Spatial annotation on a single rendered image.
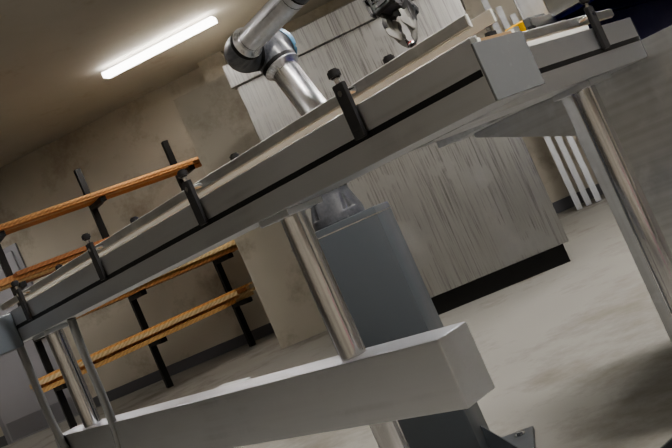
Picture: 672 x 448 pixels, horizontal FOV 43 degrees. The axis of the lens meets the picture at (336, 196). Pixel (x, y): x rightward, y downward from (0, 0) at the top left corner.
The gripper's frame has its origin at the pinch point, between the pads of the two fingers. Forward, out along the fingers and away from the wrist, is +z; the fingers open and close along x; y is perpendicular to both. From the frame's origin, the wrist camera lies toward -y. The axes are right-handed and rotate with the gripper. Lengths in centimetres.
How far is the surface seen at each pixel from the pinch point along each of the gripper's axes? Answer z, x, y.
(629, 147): 49, 28, -14
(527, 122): 25.9, 6.7, -24.5
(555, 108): 27.9, 15.3, -22.9
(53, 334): 19, -119, 39
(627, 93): 40, 35, -10
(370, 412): 83, -17, 51
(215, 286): -216, -578, -490
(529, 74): 55, 43, 65
